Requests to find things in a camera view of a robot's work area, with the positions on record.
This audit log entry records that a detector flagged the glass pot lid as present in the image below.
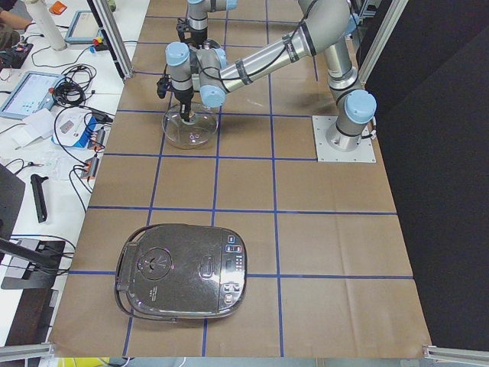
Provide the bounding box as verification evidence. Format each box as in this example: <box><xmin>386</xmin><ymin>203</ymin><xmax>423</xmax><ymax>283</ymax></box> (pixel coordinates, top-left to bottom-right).
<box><xmin>162</xmin><ymin>102</ymin><xmax>219</xmax><ymax>149</ymax></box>

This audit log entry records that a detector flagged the upper teach pendant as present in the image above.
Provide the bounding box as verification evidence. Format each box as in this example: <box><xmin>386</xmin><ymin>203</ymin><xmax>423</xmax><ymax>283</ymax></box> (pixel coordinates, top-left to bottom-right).
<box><xmin>64</xmin><ymin>11</ymin><xmax>102</xmax><ymax>44</ymax></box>

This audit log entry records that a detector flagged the teach pendant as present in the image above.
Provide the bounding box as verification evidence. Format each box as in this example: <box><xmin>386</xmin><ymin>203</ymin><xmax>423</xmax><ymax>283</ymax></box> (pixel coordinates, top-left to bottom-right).
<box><xmin>64</xmin><ymin>11</ymin><xmax>102</xmax><ymax>44</ymax></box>
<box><xmin>1</xmin><ymin>71</ymin><xmax>63</xmax><ymax>120</ymax></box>

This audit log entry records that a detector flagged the blue white box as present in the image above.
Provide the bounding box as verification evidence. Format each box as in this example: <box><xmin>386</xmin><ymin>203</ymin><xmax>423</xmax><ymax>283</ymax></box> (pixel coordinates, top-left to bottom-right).
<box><xmin>51</xmin><ymin>107</ymin><xmax>97</xmax><ymax>148</ymax></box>

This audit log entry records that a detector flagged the white cardboard tube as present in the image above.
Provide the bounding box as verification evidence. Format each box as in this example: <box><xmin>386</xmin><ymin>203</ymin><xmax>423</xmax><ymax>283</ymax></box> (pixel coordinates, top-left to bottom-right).
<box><xmin>24</xmin><ymin>0</ymin><xmax>67</xmax><ymax>51</ymax></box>

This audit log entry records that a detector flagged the lower teach pendant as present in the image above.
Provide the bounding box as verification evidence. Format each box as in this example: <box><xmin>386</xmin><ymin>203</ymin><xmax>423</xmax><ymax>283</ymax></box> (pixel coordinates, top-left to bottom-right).
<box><xmin>1</xmin><ymin>71</ymin><xmax>63</xmax><ymax>120</ymax></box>

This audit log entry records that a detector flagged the black bar tool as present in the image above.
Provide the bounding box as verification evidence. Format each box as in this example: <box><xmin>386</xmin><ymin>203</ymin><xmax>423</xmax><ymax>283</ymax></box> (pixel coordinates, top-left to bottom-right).
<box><xmin>31</xmin><ymin>174</ymin><xmax>48</xmax><ymax>223</ymax></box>

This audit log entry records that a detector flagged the black rice cooker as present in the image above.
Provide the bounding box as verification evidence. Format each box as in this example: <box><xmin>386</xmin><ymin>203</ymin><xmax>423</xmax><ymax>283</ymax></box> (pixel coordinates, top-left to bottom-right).
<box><xmin>114</xmin><ymin>223</ymin><xmax>248</xmax><ymax>322</ymax></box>

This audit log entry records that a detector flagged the aluminium frame post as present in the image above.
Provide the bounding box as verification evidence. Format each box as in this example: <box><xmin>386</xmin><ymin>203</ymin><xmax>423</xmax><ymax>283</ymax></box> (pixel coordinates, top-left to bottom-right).
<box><xmin>87</xmin><ymin>0</ymin><xmax>134</xmax><ymax>80</ymax></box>

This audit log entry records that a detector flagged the black coiled cable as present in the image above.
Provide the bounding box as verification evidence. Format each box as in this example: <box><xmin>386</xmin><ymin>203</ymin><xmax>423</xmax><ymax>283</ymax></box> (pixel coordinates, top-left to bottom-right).
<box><xmin>52</xmin><ymin>64</ymin><xmax>96</xmax><ymax>108</ymax></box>

